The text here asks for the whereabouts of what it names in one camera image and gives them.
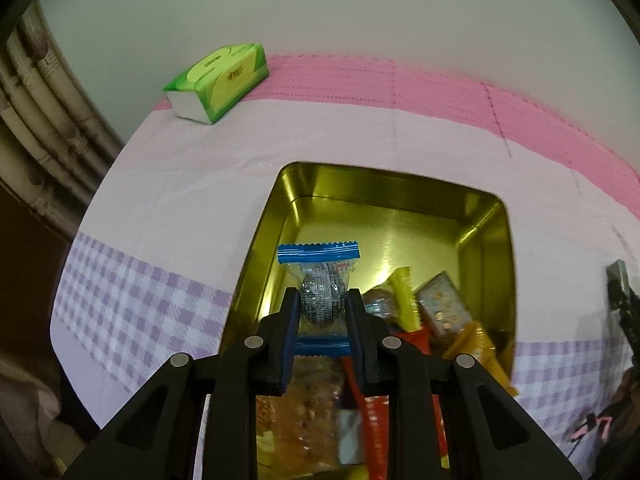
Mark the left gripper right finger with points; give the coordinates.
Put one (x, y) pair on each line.
(449, 419)

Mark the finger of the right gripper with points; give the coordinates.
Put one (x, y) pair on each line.
(625, 301)

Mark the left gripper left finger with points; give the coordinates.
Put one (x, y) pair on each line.
(198, 413)

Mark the yellow pyramid snack pouch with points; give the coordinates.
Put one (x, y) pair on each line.
(474, 341)

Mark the red cake snack pack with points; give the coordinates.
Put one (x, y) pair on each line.
(374, 412)

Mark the clear fried twist snack bag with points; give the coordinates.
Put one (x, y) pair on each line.
(297, 433)

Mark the yellow-ended small candy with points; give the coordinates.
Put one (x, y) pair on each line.
(394, 301)

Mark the blue-ended clear candy pack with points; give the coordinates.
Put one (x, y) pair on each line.
(321, 272)

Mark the blue teal snack pack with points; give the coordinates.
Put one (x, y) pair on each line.
(350, 438)

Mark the pink lilac checked tablecloth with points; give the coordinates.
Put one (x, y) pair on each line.
(524, 211)

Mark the maroon gold toffee tin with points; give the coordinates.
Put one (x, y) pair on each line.
(397, 220)

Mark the bamboo-pattern curtain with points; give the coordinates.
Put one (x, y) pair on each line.
(55, 147)

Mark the green tissue pack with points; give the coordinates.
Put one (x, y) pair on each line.
(211, 87)

